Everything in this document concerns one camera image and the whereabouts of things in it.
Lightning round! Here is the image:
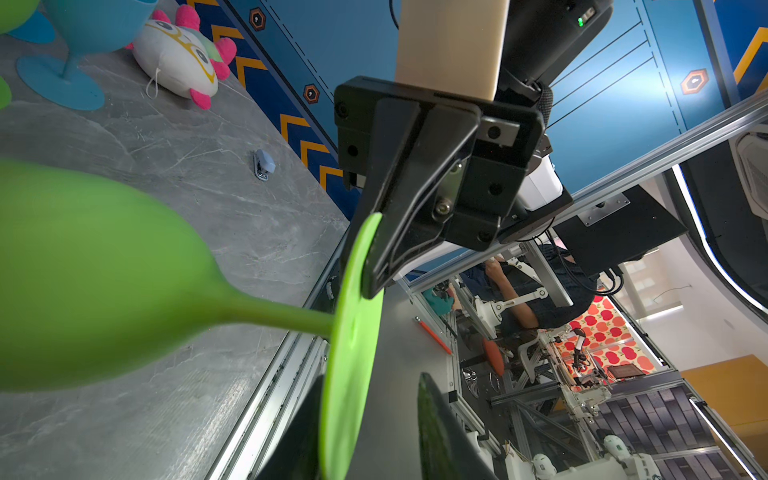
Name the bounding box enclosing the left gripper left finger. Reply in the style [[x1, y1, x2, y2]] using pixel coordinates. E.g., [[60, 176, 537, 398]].
[[256, 375, 325, 480]]

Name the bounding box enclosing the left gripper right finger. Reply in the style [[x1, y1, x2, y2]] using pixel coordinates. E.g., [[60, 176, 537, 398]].
[[417, 372, 496, 480]]

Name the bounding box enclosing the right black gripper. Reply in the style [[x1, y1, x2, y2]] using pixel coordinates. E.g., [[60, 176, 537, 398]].
[[334, 76, 544, 299]]

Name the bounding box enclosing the green wine glass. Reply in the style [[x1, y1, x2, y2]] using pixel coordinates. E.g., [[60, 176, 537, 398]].
[[1, 159, 383, 479], [0, 0, 39, 109]]

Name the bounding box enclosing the light blue wine glass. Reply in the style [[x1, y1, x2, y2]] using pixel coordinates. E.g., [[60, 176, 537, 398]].
[[16, 0, 157, 111]]

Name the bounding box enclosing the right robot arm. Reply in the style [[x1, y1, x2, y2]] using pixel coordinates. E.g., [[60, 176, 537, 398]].
[[334, 1, 613, 299]]

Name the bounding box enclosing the small blue grey clip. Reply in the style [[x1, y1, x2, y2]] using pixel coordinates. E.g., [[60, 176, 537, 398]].
[[253, 150, 276, 182]]

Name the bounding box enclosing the seated person background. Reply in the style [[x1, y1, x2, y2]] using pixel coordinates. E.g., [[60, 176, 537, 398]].
[[460, 244, 598, 338]]

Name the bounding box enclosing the white pink plush toy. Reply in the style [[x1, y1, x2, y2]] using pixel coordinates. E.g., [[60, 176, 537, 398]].
[[127, 5, 237, 110]]

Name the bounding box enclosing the aluminium front rail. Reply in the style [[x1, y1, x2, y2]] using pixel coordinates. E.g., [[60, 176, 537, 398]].
[[203, 227, 373, 480]]

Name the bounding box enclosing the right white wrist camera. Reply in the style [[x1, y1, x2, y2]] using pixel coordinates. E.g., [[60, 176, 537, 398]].
[[395, 0, 510, 101]]

